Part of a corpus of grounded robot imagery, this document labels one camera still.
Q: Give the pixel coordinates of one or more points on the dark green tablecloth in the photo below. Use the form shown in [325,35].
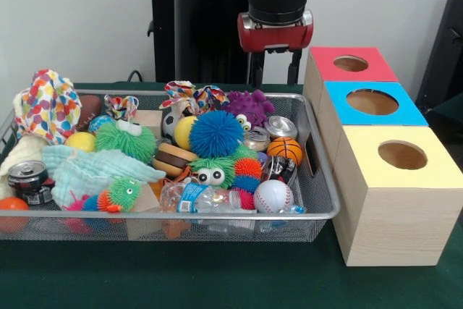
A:
[181,276]
[450,115]

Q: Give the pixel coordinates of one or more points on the crushed clear plastic bottle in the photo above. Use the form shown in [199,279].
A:
[206,198]

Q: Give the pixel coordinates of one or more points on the small toy basketball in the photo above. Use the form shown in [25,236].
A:
[285,150]

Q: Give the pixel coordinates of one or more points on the green fuzzy toy with eyes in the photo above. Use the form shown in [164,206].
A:
[124,140]

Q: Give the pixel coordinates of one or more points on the wooden box with three holes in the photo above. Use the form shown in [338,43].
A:
[398,215]

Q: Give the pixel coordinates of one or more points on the toy hamburger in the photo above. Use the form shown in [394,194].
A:
[171,158]

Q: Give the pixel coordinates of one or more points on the shallow clear mesh bin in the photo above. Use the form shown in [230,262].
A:
[108,227]

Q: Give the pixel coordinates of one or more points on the mint green cloth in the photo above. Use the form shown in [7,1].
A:
[97,171]

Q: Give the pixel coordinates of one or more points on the white dimpled ball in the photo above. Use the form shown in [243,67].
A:
[273,197]

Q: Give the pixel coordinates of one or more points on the black soda can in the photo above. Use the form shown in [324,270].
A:
[29,180]

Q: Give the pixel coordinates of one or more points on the crushed red soda can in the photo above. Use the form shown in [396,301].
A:
[280,169]

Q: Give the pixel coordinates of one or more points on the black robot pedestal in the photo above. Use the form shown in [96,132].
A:
[202,34]

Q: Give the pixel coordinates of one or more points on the blue fuzzy ball toy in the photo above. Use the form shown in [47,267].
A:
[216,135]

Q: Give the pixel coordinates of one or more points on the colourful dotted cloth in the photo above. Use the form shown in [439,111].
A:
[48,106]

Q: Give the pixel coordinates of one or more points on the black monitor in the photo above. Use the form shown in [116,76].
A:
[445,52]

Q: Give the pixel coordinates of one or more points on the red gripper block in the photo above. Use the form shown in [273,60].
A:
[275,37]

